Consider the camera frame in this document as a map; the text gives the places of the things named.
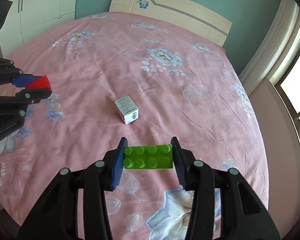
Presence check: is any clear plastic cup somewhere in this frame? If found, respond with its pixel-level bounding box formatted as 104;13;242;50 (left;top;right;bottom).
182;85;203;104

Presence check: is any cream wooden headboard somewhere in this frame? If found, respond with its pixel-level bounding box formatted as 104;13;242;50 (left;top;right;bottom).
109;0;233;47

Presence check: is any green studded building brick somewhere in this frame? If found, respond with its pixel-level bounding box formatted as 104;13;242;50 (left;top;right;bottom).
123;144;175;171

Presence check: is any pink floral blanket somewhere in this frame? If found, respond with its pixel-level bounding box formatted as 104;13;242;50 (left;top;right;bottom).
0;11;269;240

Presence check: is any red block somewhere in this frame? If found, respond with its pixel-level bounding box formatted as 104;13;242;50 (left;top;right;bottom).
24;76;52;90

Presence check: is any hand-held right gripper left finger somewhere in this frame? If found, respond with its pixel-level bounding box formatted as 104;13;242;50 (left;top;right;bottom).
19;136;128;240

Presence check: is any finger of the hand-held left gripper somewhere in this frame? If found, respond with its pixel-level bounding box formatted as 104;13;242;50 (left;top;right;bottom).
0;89;52;117
0;57;44;89

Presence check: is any window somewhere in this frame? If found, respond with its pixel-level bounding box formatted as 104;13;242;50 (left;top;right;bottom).
269;17;300;160

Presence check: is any cream curtain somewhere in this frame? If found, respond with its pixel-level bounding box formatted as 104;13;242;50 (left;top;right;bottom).
239;0;300;96

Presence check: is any white small box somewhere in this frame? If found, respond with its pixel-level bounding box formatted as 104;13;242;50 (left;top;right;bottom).
114;95;140;125

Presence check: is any cream wardrobe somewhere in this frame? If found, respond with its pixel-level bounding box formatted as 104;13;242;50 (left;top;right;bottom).
0;0;79;58

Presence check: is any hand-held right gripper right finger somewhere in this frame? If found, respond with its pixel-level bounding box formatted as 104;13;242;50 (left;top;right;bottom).
170;136;282;240

